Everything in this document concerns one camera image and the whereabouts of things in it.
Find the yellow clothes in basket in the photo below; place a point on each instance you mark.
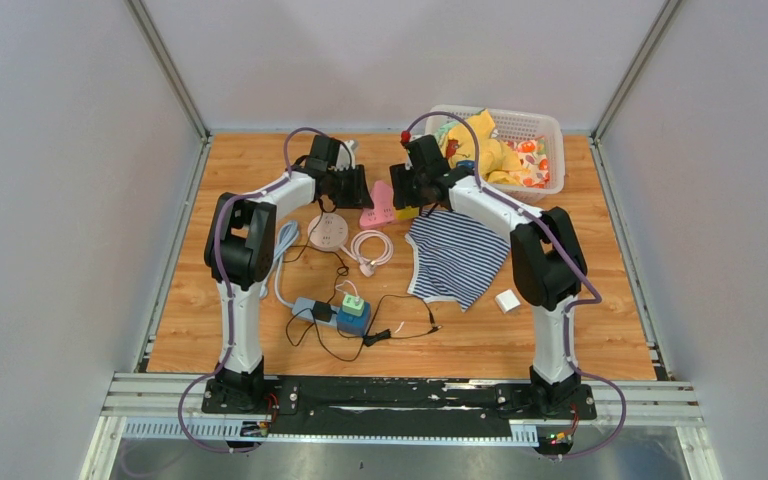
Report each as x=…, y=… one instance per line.
x=523, y=163

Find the blue striped shirt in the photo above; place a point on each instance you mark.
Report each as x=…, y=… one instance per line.
x=455, y=258

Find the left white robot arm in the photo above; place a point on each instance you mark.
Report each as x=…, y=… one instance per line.
x=240, y=253

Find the pink round power strip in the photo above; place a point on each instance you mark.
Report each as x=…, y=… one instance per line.
x=328, y=232

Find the white cube charger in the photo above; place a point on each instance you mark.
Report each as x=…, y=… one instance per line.
x=507, y=301

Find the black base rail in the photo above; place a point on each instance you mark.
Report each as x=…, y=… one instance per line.
x=402, y=409

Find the blue cube charger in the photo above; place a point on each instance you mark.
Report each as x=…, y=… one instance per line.
x=355, y=325

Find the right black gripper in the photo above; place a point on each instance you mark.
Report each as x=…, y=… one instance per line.
x=404, y=197

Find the pink triangular power strip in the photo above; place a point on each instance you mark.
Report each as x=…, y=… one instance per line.
x=382, y=212

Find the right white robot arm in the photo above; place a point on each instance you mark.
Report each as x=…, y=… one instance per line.
x=548, y=265

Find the green cube charger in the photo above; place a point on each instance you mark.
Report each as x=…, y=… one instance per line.
x=353, y=305

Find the yellow power adapter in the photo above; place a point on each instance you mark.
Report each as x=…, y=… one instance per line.
x=405, y=214

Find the black adapter with cable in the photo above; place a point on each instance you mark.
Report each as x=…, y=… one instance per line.
x=370, y=338

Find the light blue power strip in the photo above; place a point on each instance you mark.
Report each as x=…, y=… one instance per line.
x=315, y=311

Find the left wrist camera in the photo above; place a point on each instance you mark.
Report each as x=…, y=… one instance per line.
x=347, y=155

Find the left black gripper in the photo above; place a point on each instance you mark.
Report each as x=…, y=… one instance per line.
x=357, y=197

